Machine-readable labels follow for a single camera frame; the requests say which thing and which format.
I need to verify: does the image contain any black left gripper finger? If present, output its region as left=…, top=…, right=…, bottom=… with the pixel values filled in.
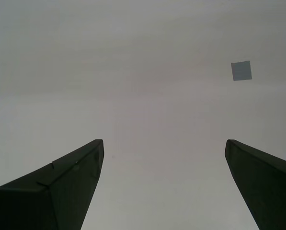
left=0, top=139, right=104, bottom=230
left=224, top=139, right=286, bottom=230

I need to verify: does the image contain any grey square tape marker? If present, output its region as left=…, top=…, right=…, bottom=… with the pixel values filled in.
left=230, top=60, right=252, bottom=81

